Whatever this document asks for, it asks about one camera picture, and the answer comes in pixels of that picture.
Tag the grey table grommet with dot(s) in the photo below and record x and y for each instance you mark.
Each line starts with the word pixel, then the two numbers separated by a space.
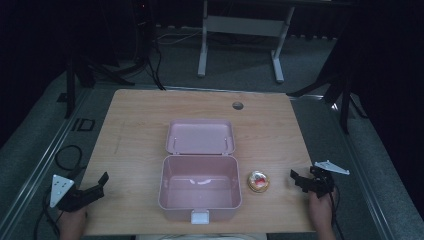
pixel 237 106

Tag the pink plastic storage box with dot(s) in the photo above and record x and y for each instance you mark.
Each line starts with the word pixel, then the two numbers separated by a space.
pixel 200 186

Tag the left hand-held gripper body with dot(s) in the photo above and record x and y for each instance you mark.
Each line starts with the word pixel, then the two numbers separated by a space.
pixel 68 194

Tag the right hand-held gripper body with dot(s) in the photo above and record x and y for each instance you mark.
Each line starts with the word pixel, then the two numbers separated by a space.
pixel 325 178

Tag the black tripod stand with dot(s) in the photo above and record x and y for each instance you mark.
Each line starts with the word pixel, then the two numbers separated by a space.
pixel 336 90
pixel 90 71

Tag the white metal desk frame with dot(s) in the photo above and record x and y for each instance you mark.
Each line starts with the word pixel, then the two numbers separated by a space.
pixel 245 36

